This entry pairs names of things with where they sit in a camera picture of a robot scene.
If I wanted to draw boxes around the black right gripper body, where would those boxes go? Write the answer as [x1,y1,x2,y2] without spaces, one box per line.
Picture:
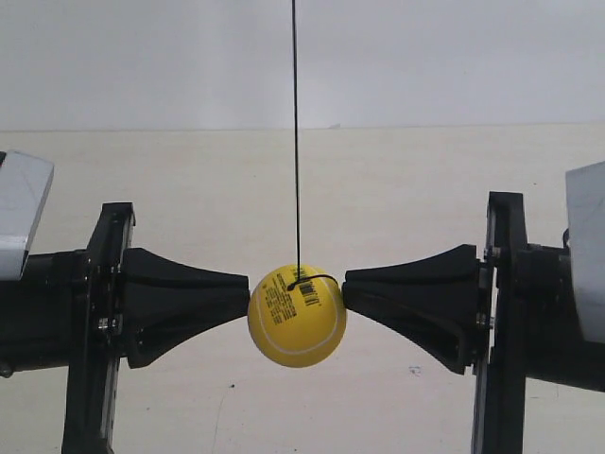
[472,191,604,453]

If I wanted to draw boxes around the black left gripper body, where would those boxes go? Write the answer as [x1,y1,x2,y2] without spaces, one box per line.
[1,202,135,453]

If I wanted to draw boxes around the yellow tennis ball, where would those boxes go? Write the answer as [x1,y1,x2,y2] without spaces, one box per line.
[247,264,347,368]

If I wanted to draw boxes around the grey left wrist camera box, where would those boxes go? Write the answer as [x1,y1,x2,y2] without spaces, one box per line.
[1,150,54,281]

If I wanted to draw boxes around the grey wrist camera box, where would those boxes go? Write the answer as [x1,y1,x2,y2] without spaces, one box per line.
[565,162,604,343]
[1,150,54,281]

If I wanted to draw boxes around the black hanging string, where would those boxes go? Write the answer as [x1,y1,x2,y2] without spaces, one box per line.
[285,0,341,292]

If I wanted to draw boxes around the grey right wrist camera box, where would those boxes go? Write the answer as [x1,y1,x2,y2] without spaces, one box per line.
[565,162,604,343]

